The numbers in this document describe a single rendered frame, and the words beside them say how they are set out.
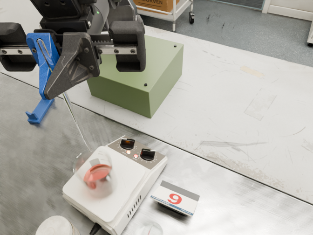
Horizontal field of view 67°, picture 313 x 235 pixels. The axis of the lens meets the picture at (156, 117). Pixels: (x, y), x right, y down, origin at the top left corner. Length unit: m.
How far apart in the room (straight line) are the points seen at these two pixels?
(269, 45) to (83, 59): 2.53
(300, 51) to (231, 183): 2.30
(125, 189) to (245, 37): 2.48
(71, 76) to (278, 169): 0.50
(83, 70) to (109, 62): 0.40
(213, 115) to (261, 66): 0.28
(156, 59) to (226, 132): 0.27
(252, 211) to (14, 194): 0.52
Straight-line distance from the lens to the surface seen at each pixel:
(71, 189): 0.49
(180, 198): 0.53
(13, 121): 0.79
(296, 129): 0.72
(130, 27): 0.28
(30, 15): 2.07
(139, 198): 0.51
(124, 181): 0.47
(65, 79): 0.28
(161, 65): 0.66
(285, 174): 0.63
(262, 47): 2.69
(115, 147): 0.55
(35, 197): 0.62
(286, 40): 2.88
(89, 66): 0.30
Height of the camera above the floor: 1.41
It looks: 50 degrees down
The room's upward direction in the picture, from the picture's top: 3 degrees counter-clockwise
